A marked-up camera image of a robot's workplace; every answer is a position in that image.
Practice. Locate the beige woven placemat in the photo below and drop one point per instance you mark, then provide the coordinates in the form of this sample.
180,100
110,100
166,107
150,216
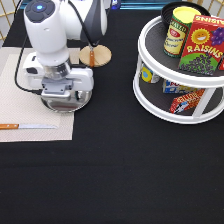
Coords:
20,107

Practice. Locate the round silver metal plate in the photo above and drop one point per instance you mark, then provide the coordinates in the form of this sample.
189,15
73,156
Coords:
69,102

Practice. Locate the blue white small box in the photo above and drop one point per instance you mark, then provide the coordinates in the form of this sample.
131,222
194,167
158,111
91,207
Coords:
174,88

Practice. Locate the red small box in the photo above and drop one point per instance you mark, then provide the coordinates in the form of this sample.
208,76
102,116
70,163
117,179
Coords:
186,101

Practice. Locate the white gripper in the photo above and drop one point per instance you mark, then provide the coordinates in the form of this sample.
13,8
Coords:
82,77

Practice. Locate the wooden handled knife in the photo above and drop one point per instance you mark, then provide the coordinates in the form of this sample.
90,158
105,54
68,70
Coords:
26,126

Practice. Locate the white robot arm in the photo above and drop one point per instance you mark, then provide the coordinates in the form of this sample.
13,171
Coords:
49,25

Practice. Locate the black bowl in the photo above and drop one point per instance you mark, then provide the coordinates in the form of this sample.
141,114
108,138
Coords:
167,11

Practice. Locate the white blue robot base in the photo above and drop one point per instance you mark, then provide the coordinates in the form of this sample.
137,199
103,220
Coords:
116,4

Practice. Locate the small blue yellow package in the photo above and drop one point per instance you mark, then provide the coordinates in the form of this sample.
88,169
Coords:
149,75

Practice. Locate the yellow lidded green can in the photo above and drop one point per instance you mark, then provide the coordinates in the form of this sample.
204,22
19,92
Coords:
178,30

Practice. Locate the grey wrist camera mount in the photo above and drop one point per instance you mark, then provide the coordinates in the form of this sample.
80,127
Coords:
56,89

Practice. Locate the white two-tier turntable rack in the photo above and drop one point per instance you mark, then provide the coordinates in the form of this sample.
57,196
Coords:
150,53

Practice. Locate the red raisins box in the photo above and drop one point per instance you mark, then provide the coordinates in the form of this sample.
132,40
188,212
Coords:
204,46

